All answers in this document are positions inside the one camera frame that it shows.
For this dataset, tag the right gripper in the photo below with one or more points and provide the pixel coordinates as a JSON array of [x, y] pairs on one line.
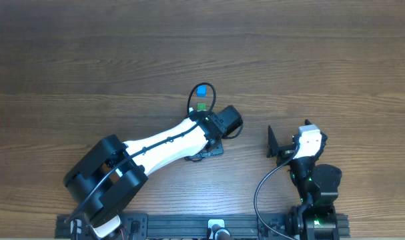
[[285, 152]]

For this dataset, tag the blue cube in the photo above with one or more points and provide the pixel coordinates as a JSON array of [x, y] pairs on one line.
[[201, 90]]

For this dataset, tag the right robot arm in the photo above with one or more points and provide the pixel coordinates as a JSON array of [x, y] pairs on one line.
[[325, 186]]

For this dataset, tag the green cube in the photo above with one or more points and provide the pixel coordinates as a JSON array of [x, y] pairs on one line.
[[201, 106]]

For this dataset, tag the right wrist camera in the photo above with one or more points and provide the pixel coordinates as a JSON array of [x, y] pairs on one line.
[[309, 140]]

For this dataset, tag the mounting rail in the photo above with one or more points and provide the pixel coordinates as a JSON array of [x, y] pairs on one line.
[[182, 226]]

